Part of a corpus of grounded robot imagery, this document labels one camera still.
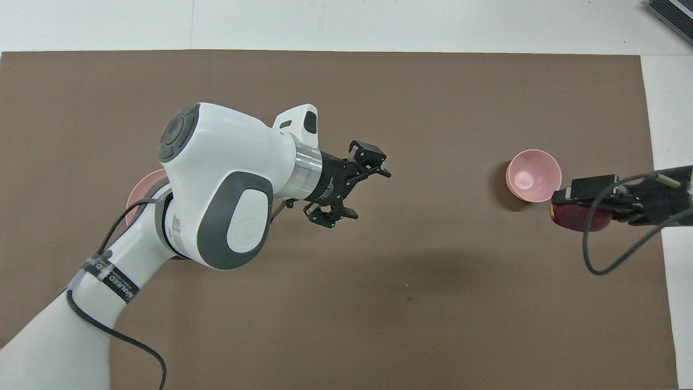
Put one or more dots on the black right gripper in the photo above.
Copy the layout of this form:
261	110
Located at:
658	195

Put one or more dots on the pink plate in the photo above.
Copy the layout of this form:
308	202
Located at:
142	189

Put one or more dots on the brown table mat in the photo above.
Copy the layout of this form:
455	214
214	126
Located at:
433	303

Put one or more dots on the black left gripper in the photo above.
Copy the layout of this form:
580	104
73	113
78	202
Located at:
331	181

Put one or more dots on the pink bowl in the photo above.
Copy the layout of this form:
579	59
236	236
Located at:
533	176

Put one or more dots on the red apple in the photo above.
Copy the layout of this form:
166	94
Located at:
571	216

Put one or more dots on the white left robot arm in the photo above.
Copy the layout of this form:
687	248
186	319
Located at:
216	173

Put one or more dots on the grey ribbed device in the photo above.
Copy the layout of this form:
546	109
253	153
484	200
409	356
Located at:
674	13

